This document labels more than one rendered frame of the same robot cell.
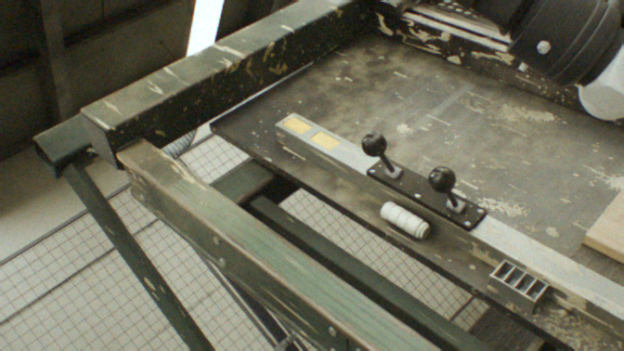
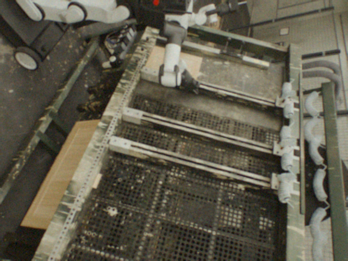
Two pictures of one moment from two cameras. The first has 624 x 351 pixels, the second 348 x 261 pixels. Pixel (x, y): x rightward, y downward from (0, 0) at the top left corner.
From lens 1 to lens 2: 270 cm
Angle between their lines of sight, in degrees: 76
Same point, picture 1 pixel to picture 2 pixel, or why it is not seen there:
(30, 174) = not seen: outside the picture
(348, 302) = (228, 35)
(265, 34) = (294, 75)
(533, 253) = (209, 49)
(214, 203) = (260, 43)
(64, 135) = (328, 86)
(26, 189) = not seen: outside the picture
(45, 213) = not seen: outside the picture
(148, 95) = (294, 51)
